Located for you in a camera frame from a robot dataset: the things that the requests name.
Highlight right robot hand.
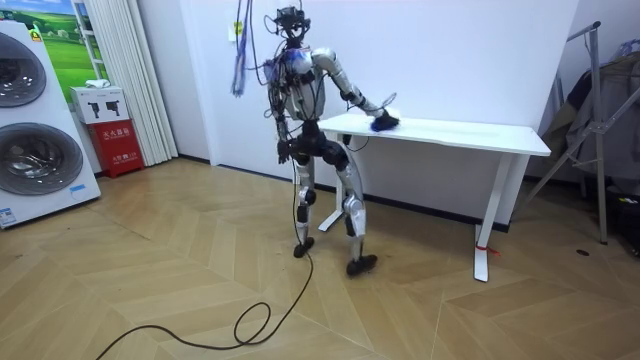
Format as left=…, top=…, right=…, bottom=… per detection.
left=371, top=109, right=402, bottom=133

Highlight blue cleaning cloth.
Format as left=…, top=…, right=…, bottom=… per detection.
left=369, top=118, right=402, bottom=134

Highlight robot body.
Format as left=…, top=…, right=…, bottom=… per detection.
left=262, top=3, right=332, bottom=151

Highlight white desk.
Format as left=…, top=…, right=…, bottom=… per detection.
left=316, top=111, right=553, bottom=284

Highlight robot legs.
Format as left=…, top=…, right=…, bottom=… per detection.
left=288, top=130, right=379, bottom=278

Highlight red fire equipment box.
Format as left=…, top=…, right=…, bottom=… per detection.
left=87, top=118, right=146, bottom=180

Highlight white cardboard box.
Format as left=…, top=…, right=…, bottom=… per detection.
left=69, top=85, right=131, bottom=126

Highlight grey metal clothes rack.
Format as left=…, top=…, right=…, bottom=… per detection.
left=523, top=20, right=640, bottom=246

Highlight grey hanging clothes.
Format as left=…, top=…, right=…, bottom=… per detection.
left=542, top=48, right=640, bottom=182

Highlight white washing machine tower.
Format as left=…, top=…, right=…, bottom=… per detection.
left=0, top=19, right=102, bottom=230

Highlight black bin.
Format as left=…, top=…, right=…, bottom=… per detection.
left=605, top=185, right=640, bottom=257

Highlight cable bundle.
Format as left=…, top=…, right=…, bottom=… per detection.
left=229, top=0, right=281, bottom=99

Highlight black floor cable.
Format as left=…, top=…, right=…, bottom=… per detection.
left=93, top=158, right=316, bottom=360

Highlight white shelf frame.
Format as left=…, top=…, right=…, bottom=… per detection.
left=71, top=0, right=105, bottom=81

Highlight green landscape wall poster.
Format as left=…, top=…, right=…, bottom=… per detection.
left=0, top=0, right=110, bottom=104

